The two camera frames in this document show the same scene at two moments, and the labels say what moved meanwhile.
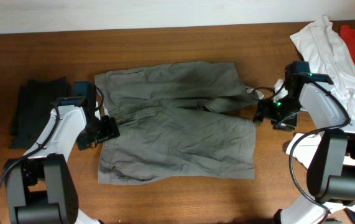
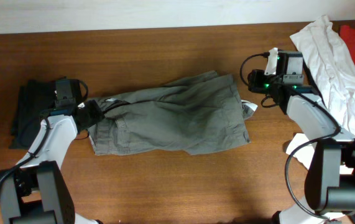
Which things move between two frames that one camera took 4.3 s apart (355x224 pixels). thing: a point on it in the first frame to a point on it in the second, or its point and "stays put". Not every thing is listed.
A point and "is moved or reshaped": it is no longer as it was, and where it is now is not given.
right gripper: [264, 109] to [255, 82]
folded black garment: [34, 102] stays put
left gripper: [110, 128] to [96, 112]
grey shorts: [176, 120] is moved or reshaped
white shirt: [322, 46] stays put
